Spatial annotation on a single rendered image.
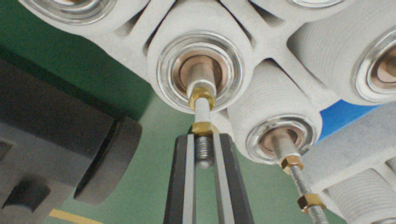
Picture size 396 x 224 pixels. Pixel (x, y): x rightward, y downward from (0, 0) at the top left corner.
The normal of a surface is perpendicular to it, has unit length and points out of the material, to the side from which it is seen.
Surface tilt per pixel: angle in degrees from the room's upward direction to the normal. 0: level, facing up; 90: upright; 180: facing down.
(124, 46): 0
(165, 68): 4
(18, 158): 45
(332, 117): 88
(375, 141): 90
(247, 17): 0
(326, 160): 90
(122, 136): 79
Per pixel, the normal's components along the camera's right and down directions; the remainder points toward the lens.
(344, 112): -0.76, -0.49
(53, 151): 0.47, -0.04
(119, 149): 0.58, -0.36
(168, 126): 0.01, 0.59
